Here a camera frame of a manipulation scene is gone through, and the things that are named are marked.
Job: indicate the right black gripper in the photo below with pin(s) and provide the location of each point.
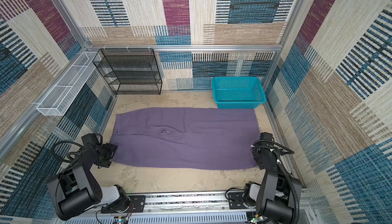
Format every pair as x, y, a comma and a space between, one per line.
261, 166

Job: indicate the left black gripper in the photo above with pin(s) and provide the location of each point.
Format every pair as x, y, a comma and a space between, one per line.
110, 147

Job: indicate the teal plastic basket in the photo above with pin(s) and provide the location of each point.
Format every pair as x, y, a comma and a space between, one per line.
238, 92

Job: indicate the purple trousers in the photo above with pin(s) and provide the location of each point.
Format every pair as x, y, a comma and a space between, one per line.
197, 138

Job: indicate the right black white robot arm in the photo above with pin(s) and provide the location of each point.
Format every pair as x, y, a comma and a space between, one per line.
278, 196

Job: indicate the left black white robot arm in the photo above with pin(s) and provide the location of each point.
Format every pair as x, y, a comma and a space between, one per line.
75, 190

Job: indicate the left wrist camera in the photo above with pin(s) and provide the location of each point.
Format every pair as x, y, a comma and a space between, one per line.
92, 139

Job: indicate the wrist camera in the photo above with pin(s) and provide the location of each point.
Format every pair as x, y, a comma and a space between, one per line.
92, 139
267, 138

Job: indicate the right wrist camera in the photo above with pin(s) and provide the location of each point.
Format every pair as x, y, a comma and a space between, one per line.
267, 138

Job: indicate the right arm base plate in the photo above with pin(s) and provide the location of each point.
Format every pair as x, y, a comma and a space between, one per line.
237, 201

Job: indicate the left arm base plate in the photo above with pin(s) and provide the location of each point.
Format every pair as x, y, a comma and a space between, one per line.
133, 203

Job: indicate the white wire mesh tray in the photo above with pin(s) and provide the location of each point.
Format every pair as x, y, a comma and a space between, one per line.
62, 95

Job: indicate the aluminium mounting rail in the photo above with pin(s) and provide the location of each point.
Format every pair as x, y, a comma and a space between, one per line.
202, 207

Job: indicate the black wire mesh shelf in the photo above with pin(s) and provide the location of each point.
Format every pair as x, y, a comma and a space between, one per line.
127, 71

